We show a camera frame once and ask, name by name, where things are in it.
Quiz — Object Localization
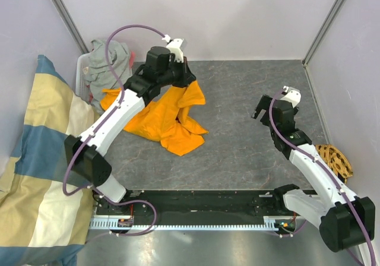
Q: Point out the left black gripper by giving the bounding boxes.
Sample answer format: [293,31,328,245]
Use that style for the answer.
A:
[159,56,197,89]

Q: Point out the orange t shirt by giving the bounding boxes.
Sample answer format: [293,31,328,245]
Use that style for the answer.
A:
[100,80,210,157]

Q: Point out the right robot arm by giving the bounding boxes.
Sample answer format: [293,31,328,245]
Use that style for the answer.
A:
[252,92,375,252]

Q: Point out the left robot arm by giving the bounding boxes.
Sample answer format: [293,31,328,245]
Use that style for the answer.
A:
[64,39,196,214]

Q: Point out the pink red garment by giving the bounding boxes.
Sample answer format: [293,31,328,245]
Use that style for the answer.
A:
[129,51,136,69]

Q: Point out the grey t shirt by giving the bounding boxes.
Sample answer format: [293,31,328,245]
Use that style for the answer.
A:
[84,39,132,114]

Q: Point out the white plastic basket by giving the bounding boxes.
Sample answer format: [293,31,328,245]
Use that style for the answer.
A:
[75,53,91,103]

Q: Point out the blue yellow striped pillow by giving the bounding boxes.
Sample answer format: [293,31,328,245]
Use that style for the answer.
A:
[1,55,99,265]

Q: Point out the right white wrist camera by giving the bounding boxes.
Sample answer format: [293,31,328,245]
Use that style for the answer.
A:
[280,86,301,108]

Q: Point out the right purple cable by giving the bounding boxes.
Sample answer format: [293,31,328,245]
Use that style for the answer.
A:
[268,88,376,266]

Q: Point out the purple cable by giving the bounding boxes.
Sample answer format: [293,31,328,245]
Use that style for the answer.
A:
[268,88,376,266]
[61,24,167,237]

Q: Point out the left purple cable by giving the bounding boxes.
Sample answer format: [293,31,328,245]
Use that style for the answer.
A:
[61,24,167,237]

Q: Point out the left aluminium frame post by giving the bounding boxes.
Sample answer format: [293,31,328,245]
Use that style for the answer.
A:
[51,0,89,54]

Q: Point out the aluminium frame post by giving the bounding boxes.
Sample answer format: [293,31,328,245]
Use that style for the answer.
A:
[302,0,346,68]
[51,0,89,54]

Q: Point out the right aluminium frame post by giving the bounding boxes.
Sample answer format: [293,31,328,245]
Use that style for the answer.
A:
[302,0,346,68]

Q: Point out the slotted cable duct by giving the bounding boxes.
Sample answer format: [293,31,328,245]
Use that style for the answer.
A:
[89,216,292,231]

